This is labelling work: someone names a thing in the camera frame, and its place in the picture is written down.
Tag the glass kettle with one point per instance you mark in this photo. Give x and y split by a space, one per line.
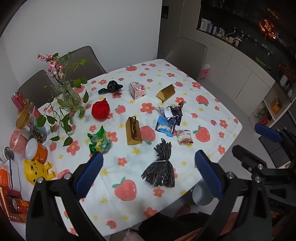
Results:
220 32

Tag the green leafy plant stems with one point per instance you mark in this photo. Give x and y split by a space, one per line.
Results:
61 102

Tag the grey dining chair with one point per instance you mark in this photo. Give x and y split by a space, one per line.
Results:
92 62
34 85
182 55

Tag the grey round trash bin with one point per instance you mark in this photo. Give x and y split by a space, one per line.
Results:
200 194

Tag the white mugs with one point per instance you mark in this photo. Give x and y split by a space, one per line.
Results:
232 41

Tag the white open shelf unit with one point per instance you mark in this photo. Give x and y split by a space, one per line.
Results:
269 99

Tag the black bow-shaped wrapper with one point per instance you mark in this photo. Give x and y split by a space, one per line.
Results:
113 85

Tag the person's black pants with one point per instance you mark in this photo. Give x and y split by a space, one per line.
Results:
166 226

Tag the red tin can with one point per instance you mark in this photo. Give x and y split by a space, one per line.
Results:
19 100

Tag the gold trapezoid gift box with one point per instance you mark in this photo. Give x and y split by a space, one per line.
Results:
166 91

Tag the red crumpled wrapping ball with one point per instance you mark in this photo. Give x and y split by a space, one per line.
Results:
100 111

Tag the green snack wrapper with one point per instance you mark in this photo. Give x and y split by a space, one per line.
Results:
100 143

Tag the white sideboard cabinet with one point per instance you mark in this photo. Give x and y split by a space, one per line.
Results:
233 69

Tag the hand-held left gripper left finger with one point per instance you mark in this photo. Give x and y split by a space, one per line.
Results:
91 171

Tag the dark grey cabinet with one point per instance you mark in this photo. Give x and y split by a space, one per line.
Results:
275 150

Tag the red labelled jar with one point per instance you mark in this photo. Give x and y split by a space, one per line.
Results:
35 111

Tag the clear jar with gold lid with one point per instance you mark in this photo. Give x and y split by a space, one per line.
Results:
37 134

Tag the red printed packet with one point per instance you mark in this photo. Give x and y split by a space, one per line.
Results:
9 199

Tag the blue plastic packet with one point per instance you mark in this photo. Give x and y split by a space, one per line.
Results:
164 126

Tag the pink slipper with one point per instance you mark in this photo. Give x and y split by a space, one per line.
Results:
131 236

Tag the strawberry flower printed tablecloth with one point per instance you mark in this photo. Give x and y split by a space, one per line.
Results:
129 109

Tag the clear glass vase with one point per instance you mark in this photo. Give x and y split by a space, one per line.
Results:
70 97

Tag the dark purple patterned wrapper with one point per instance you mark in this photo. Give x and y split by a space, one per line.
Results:
177 113

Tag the clear wrapper with white tag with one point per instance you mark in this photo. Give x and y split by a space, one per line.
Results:
167 113

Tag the black shredded paper bundle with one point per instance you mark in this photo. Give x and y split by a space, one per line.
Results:
159 171

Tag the pink blossom branch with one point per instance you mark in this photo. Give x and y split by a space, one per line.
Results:
54 63

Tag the pink plastic jar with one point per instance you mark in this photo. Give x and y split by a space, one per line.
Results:
17 142

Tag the clear orange snack packet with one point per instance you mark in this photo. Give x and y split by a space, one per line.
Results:
183 138

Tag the orange can with white lid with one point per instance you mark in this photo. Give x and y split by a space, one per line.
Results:
40 154

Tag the white canisters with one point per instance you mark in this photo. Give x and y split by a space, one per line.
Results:
205 24

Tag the yellow cartoon toy figure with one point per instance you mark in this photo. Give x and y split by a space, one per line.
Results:
34 170

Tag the pink plastic stool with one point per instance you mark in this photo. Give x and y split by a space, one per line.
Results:
205 70

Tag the pink gift box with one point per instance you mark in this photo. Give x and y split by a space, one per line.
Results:
137 91

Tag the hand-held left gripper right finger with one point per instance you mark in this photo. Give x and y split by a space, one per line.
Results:
208 173

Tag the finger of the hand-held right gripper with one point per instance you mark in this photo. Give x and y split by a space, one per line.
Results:
268 133
246 157

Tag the red hanging decoration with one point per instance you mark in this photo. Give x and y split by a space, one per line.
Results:
267 26

